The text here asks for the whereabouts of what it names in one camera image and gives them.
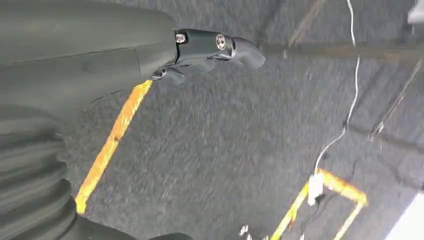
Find thin white cable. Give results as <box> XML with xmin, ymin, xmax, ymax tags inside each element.
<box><xmin>312</xmin><ymin>0</ymin><xmax>362</xmax><ymax>175</ymax></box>

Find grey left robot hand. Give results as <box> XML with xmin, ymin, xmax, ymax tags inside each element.
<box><xmin>0</xmin><ymin>0</ymin><xmax>267</xmax><ymax>133</ymax></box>

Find yellow floor tape outline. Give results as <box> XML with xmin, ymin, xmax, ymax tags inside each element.
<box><xmin>269</xmin><ymin>167</ymin><xmax>370</xmax><ymax>240</ymax></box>

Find white object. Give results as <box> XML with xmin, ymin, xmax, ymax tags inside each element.
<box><xmin>407</xmin><ymin>0</ymin><xmax>424</xmax><ymax>25</ymax></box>

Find white panel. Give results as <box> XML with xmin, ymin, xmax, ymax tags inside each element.
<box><xmin>383</xmin><ymin>191</ymin><xmax>424</xmax><ymax>240</ymax></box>

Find yellow floor tape line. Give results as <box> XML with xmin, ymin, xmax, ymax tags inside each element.
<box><xmin>75</xmin><ymin>79</ymin><xmax>154</xmax><ymax>216</ymax></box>

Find thin grey cable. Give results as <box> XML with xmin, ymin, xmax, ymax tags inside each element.
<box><xmin>368</xmin><ymin>57</ymin><xmax>424</xmax><ymax>142</ymax></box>

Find white power plug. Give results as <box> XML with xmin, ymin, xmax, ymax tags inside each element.
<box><xmin>307</xmin><ymin>172</ymin><xmax>325</xmax><ymax>207</ymax></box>

